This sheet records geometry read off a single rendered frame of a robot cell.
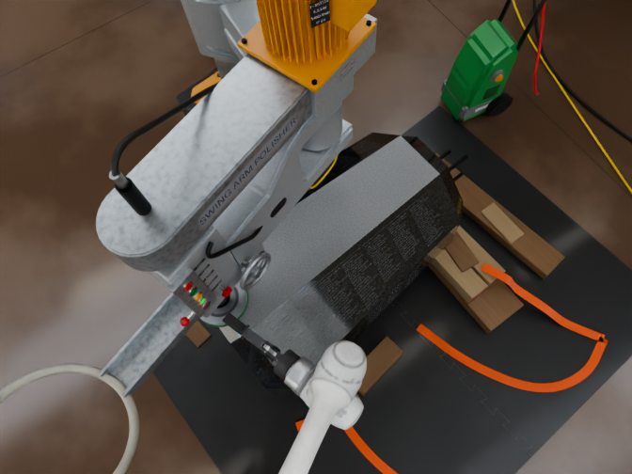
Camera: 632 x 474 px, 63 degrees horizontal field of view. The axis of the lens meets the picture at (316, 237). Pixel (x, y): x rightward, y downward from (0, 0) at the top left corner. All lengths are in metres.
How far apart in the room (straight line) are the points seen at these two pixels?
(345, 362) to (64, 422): 2.27
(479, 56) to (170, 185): 2.26
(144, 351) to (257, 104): 0.94
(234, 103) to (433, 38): 2.67
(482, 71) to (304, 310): 1.80
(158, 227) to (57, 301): 2.14
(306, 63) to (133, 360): 1.13
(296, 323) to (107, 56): 2.72
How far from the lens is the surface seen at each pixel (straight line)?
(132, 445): 1.81
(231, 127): 1.41
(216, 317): 2.06
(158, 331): 1.90
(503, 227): 3.13
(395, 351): 2.77
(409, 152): 2.37
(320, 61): 1.48
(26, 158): 3.97
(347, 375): 1.19
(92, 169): 3.70
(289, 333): 2.15
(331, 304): 2.18
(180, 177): 1.37
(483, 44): 3.23
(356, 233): 2.17
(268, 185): 1.62
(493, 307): 2.96
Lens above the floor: 2.85
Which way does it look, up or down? 67 degrees down
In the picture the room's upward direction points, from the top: 9 degrees counter-clockwise
